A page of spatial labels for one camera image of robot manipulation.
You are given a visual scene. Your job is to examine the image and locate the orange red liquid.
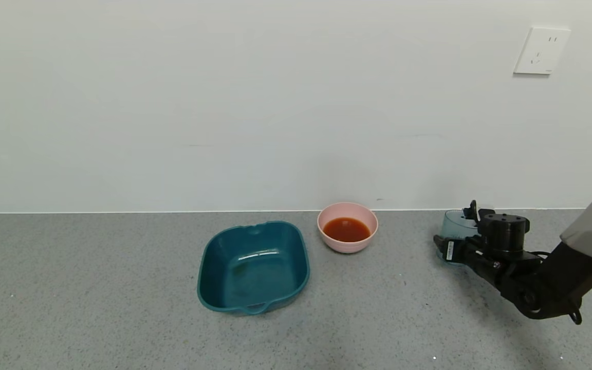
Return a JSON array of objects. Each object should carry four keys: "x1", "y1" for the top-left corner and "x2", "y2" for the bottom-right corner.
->
[{"x1": 323, "y1": 217, "x2": 372, "y2": 243}]

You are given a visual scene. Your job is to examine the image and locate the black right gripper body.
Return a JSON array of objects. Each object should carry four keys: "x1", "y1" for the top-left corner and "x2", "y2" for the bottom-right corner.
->
[{"x1": 442, "y1": 237, "x2": 484, "y2": 265}]

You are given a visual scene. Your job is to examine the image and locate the pink ribbed bowl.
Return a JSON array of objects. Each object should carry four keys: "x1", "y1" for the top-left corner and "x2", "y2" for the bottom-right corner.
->
[{"x1": 317, "y1": 202, "x2": 379, "y2": 254}]

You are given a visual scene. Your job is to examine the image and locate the teal plastic basin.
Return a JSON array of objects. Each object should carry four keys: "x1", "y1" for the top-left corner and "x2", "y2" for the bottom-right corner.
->
[{"x1": 196, "y1": 220, "x2": 311, "y2": 316}]

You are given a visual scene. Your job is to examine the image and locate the clear blue plastic cup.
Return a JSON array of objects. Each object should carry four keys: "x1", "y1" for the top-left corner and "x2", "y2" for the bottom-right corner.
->
[{"x1": 440, "y1": 208, "x2": 483, "y2": 266}]

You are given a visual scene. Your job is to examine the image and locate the white wall socket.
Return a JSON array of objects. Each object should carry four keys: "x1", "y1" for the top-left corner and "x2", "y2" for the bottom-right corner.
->
[{"x1": 513, "y1": 26, "x2": 572, "y2": 76}]

